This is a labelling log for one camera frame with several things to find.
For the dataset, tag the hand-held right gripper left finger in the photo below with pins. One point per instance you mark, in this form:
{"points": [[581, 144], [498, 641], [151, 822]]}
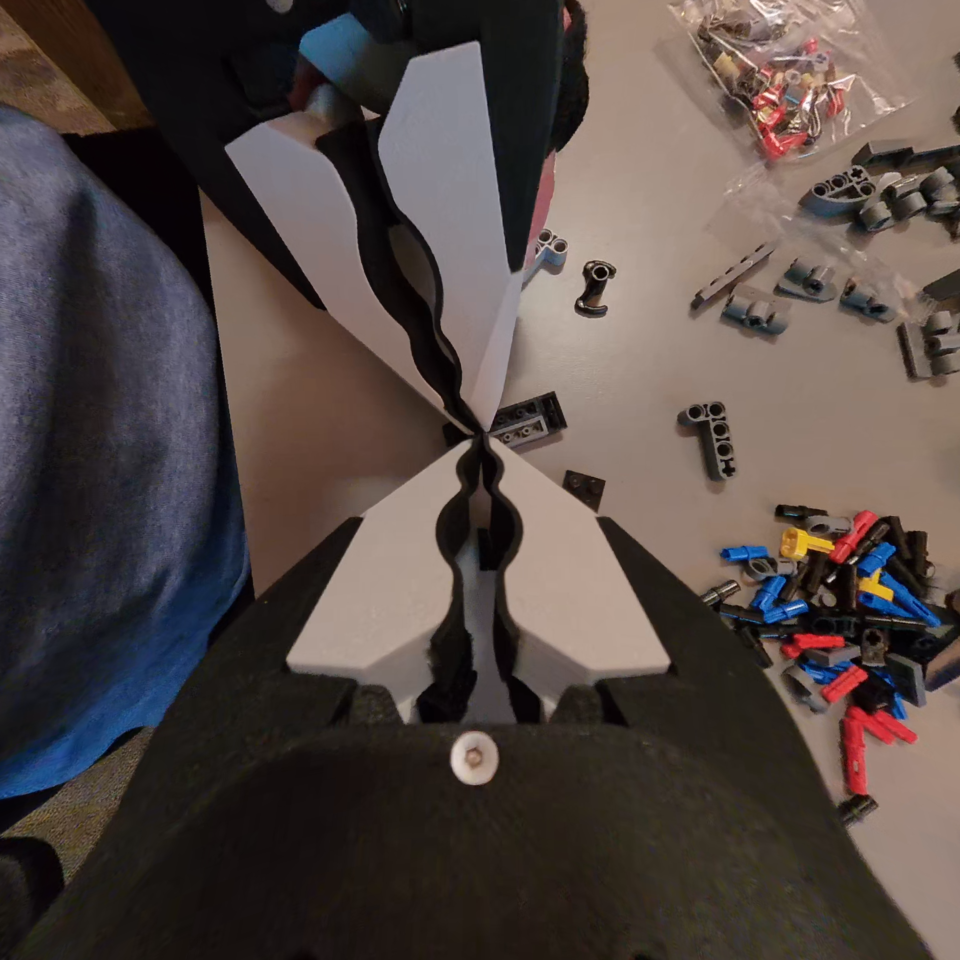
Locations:
{"points": [[375, 600]]}

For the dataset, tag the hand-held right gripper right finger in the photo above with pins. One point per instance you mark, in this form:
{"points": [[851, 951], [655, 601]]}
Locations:
{"points": [[577, 600]]}

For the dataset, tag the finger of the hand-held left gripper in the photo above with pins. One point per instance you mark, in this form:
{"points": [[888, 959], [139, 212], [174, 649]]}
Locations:
{"points": [[450, 165], [292, 210]]}

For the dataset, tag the black lego plate assembly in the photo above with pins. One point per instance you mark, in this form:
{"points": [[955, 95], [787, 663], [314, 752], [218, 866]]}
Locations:
{"points": [[525, 424]]}

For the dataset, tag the pile of coloured lego pins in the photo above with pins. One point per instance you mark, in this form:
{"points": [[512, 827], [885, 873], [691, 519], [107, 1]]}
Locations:
{"points": [[825, 600]]}

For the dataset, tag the small grey lego connector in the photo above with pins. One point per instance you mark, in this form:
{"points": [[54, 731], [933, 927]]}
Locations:
{"points": [[553, 246]]}

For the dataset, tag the black flat lego plate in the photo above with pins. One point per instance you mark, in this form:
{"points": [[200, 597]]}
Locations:
{"points": [[585, 484]]}

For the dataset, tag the dark grey lego L beam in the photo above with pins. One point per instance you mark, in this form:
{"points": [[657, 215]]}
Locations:
{"points": [[712, 439]]}

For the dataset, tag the thin grey lego beam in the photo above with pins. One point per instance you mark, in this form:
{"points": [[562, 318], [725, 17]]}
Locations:
{"points": [[735, 274]]}

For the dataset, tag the clear bag of lego pieces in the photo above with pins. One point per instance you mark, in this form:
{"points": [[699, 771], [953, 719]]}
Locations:
{"points": [[780, 82]]}

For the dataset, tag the person's left hand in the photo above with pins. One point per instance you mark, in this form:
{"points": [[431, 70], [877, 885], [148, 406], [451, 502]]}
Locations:
{"points": [[541, 217]]}

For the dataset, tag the torn clear plastic bag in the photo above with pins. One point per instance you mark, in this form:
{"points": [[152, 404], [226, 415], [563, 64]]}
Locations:
{"points": [[757, 187]]}

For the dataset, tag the cluster of dark grey pieces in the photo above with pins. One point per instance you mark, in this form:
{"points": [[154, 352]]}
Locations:
{"points": [[750, 311]]}

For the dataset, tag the person's blue sweater torso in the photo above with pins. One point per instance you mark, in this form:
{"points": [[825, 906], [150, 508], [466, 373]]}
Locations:
{"points": [[97, 450]]}

